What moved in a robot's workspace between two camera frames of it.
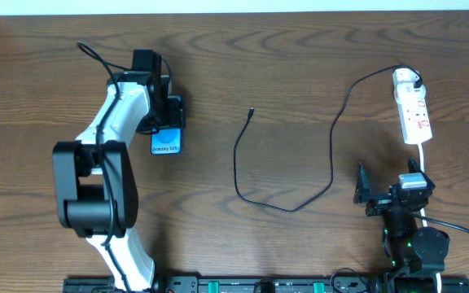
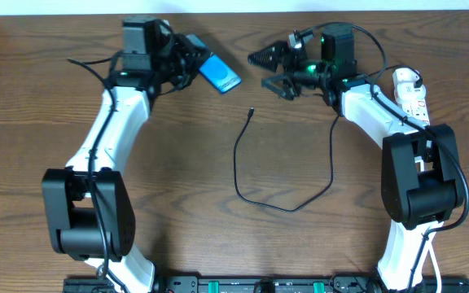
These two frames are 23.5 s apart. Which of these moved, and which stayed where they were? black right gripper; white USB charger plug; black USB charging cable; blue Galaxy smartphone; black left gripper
Moved: black left gripper; black right gripper; blue Galaxy smartphone
Stayed: black USB charging cable; white USB charger plug
